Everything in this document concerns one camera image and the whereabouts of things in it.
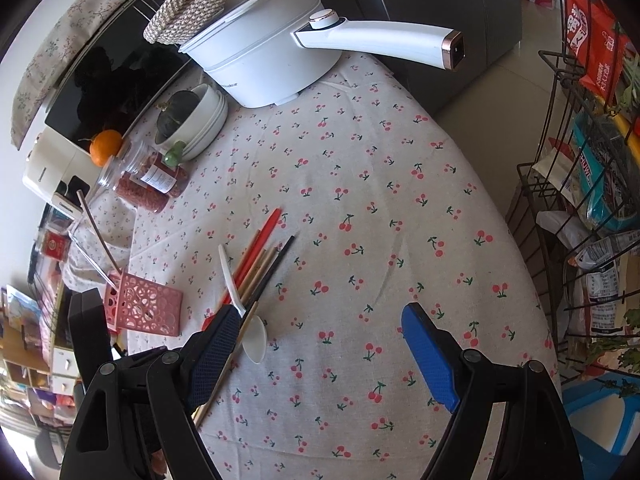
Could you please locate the cherry print tablecloth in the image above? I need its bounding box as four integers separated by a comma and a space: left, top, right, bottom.
65, 47, 561, 480

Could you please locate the grey refrigerator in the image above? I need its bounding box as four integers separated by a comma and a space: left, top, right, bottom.
332, 0, 523, 111

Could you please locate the red tin box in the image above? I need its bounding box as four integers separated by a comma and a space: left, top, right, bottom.
40, 229, 72, 261

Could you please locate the white bowl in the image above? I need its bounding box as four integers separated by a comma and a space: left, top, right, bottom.
180, 92, 229, 161
159, 83, 221, 147

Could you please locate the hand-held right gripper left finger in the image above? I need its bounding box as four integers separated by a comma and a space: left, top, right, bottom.
60, 304, 242, 480

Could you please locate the plastic jar of red beans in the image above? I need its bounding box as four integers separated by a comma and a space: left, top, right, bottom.
97, 160, 171, 213

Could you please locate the cream kitchen appliance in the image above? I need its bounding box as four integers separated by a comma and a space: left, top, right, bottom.
22, 127, 103, 211

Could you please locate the blue plastic stool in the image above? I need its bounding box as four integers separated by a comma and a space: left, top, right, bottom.
562, 377, 640, 461

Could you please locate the white ceramic spoon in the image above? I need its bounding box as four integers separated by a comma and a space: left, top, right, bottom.
218, 244, 270, 364

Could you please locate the brown wooden chopstick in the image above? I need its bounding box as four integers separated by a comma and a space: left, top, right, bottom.
76, 190, 121, 271
237, 244, 281, 301

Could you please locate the blue snack packet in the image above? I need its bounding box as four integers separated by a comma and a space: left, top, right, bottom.
572, 110, 640, 233

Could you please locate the wooden drawer shelf unit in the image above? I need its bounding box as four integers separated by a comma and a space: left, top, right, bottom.
0, 285, 86, 411

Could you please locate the white paper packet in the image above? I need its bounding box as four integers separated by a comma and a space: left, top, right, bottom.
532, 137, 581, 201

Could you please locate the light wooden chopstick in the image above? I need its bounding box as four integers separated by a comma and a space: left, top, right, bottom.
192, 301, 261, 430

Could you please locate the white electric pot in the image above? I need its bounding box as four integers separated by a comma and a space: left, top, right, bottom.
178, 0, 466, 109

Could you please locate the labelled jar of red beans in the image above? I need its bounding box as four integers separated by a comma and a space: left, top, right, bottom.
122, 141, 191, 196

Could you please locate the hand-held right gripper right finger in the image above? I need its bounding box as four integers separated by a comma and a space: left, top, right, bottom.
401, 302, 585, 480

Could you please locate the red snack packet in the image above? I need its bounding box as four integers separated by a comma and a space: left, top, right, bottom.
564, 0, 631, 106

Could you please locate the orange fruit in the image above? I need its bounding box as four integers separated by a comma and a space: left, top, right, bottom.
89, 129, 124, 167

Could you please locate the pink perforated utensil holder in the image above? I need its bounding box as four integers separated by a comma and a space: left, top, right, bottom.
102, 270, 185, 337

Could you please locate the black wire rack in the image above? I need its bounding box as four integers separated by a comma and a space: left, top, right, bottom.
505, 47, 640, 376

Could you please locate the red chopstick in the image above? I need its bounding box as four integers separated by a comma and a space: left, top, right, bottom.
231, 206, 285, 293
202, 229, 263, 331

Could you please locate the white chopstick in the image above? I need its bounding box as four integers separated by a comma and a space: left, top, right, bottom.
74, 236, 118, 290

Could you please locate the white printed packet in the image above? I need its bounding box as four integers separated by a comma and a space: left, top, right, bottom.
575, 232, 640, 336

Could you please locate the woven rope trivet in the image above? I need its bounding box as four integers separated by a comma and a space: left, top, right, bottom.
143, 0, 246, 47

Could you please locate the dark green squash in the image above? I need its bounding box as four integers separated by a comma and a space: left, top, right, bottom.
156, 89, 197, 143

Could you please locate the floral cloth cover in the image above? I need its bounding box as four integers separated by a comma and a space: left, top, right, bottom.
10, 0, 173, 151

